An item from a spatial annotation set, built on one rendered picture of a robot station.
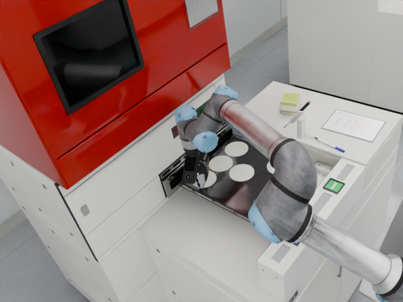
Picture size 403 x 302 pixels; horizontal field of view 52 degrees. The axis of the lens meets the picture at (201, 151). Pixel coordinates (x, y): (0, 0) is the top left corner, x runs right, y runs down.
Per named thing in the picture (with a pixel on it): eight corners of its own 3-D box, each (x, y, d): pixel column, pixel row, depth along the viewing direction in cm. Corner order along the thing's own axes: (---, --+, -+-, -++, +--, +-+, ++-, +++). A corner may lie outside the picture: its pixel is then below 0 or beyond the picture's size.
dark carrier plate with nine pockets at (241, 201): (182, 183, 166) (182, 182, 166) (233, 137, 184) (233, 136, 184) (251, 219, 146) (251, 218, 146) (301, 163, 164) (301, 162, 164)
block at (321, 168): (313, 171, 162) (313, 165, 160) (317, 166, 163) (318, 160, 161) (332, 178, 157) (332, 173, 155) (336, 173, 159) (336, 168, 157)
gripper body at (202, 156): (210, 160, 159) (205, 135, 152) (205, 175, 153) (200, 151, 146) (191, 159, 162) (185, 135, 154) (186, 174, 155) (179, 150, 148)
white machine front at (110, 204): (95, 260, 153) (54, 183, 128) (229, 140, 195) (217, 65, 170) (100, 264, 151) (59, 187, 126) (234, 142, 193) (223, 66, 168)
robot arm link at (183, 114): (180, 120, 135) (169, 108, 141) (186, 145, 142) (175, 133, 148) (200, 110, 137) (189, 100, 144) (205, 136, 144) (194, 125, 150)
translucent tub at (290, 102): (279, 113, 180) (279, 100, 176) (285, 104, 185) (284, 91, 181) (297, 115, 177) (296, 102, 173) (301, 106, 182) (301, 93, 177)
